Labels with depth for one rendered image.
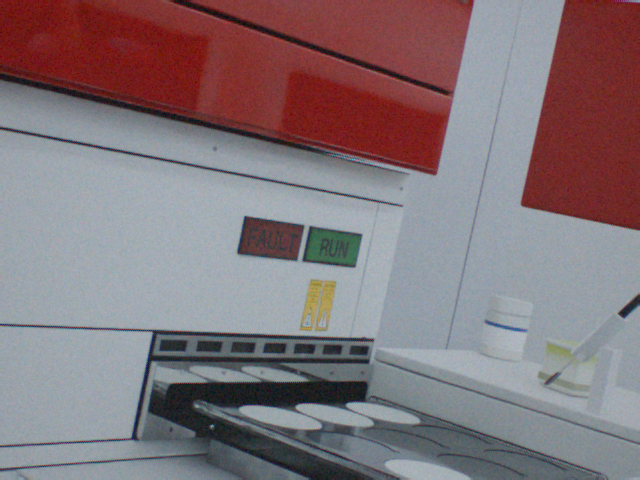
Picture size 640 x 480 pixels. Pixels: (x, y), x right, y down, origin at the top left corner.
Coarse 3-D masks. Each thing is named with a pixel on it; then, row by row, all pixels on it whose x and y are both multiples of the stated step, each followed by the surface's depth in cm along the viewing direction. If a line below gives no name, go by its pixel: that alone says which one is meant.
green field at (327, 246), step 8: (312, 232) 162; (320, 232) 163; (328, 232) 164; (336, 232) 166; (312, 240) 162; (320, 240) 163; (328, 240) 165; (336, 240) 166; (344, 240) 167; (352, 240) 169; (312, 248) 162; (320, 248) 164; (328, 248) 165; (336, 248) 166; (344, 248) 168; (352, 248) 169; (312, 256) 163; (320, 256) 164; (328, 256) 165; (336, 256) 167; (344, 256) 168; (352, 256) 170; (352, 264) 170
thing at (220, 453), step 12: (216, 444) 150; (228, 444) 149; (216, 456) 150; (228, 456) 149; (240, 456) 147; (252, 456) 146; (264, 456) 147; (228, 468) 148; (240, 468) 147; (252, 468) 146; (264, 468) 145; (276, 468) 144; (288, 468) 144
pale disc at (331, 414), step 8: (296, 408) 155; (304, 408) 156; (312, 408) 157; (320, 408) 158; (328, 408) 159; (336, 408) 160; (320, 416) 153; (328, 416) 154; (336, 416) 155; (344, 416) 156; (352, 416) 157; (360, 416) 158; (352, 424) 152; (360, 424) 153; (368, 424) 154
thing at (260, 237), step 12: (252, 228) 152; (264, 228) 154; (276, 228) 156; (288, 228) 158; (300, 228) 160; (252, 240) 153; (264, 240) 155; (276, 240) 156; (288, 240) 158; (252, 252) 153; (264, 252) 155; (276, 252) 157; (288, 252) 159
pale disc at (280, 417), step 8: (240, 408) 148; (248, 408) 148; (256, 408) 149; (264, 408) 150; (272, 408) 151; (256, 416) 145; (264, 416) 146; (272, 416) 147; (280, 416) 148; (288, 416) 149; (296, 416) 150; (304, 416) 151; (280, 424) 143; (288, 424) 144; (296, 424) 145; (304, 424) 146; (312, 424) 147; (320, 424) 148
